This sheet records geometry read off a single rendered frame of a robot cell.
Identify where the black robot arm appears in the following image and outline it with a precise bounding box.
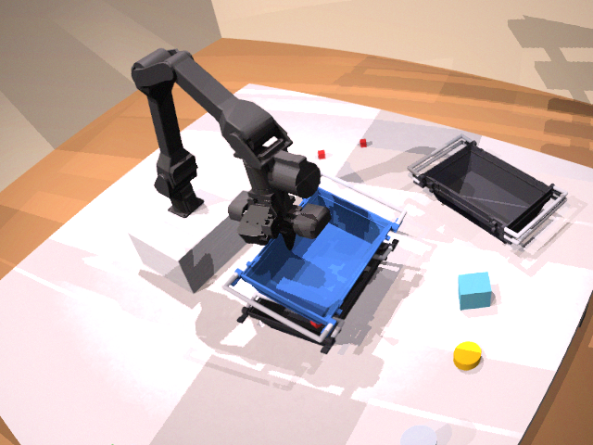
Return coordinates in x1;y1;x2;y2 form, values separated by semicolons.
131;48;321;246

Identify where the light blue block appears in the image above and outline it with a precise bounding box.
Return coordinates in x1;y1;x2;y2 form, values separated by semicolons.
458;272;492;311

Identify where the yellow short cylinder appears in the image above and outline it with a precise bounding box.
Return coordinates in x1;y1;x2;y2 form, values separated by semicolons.
453;341;481;371

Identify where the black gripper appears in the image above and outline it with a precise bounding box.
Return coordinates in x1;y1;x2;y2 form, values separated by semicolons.
227;187;332;250

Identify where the grey cylinder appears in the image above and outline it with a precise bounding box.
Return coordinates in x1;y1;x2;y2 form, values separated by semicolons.
400;425;437;445

